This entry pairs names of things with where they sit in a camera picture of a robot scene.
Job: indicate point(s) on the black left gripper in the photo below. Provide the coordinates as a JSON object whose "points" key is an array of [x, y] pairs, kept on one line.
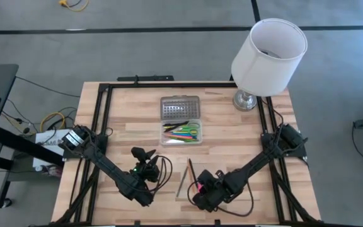
{"points": [[147, 171]]}

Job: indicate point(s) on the pink highlighter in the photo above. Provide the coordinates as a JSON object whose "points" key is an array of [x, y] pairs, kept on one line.
{"points": [[201, 188]]}

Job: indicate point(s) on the black aluminium table frame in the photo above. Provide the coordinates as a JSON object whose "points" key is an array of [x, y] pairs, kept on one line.
{"points": [[169, 85]]}

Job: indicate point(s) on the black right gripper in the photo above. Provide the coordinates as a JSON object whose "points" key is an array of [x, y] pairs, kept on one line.
{"points": [[216, 192]]}

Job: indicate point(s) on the clear plastic supply box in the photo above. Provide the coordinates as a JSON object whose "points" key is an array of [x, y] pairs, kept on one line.
{"points": [[180, 107]]}

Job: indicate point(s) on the white shade table lamp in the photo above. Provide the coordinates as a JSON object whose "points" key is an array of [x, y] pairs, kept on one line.
{"points": [[263, 72]]}

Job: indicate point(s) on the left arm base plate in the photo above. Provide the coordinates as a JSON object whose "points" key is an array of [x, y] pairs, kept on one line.
{"points": [[68, 153]]}

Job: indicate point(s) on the white cardboard box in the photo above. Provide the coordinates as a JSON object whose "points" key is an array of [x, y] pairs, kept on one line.
{"points": [[43, 157]]}

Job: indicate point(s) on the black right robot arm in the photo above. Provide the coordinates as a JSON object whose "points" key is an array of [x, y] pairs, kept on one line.
{"points": [[257, 160]]}

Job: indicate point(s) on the black pencil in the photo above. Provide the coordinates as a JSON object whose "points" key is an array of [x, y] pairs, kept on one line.
{"points": [[193, 171]]}

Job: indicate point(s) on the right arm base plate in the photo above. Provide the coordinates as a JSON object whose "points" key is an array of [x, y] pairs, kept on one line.
{"points": [[298, 153]]}

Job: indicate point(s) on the grey pen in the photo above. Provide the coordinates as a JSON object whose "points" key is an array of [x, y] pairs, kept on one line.
{"points": [[182, 181]]}

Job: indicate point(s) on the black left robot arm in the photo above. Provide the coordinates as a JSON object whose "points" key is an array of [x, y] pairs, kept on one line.
{"points": [[106, 164]]}

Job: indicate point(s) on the black mounting bar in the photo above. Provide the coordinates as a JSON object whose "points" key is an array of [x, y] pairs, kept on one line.
{"points": [[147, 78]]}

